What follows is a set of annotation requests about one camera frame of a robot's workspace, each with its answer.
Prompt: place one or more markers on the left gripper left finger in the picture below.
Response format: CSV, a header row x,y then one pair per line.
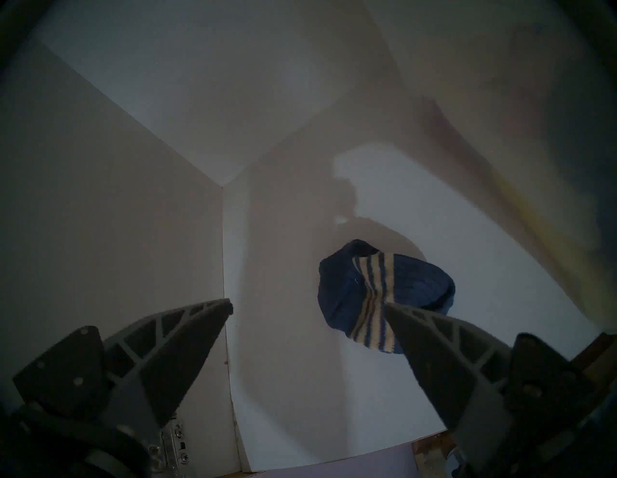
x,y
159,356

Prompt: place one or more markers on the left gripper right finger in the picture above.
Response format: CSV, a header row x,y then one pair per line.
x,y
462,376

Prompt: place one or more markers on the navy blue striped sock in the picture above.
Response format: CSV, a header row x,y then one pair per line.
x,y
347,289

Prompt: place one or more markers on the lavender cabinet door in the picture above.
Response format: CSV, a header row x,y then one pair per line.
x,y
337,465

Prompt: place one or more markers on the white wardrobe cabinet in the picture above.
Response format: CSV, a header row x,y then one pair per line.
x,y
120,192

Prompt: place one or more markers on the silver door hinge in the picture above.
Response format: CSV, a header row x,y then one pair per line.
x,y
171,448

